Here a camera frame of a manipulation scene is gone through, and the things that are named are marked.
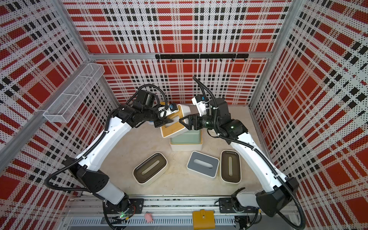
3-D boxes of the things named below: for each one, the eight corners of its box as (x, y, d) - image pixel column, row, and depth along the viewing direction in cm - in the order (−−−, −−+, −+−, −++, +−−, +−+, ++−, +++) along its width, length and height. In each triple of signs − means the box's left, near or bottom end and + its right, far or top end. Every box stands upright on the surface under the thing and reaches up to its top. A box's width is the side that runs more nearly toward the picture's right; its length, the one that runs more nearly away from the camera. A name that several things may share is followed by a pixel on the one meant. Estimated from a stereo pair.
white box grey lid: (185, 170, 87) (185, 167, 83) (192, 153, 94) (191, 150, 91) (215, 181, 83) (216, 178, 79) (220, 162, 90) (221, 159, 86)
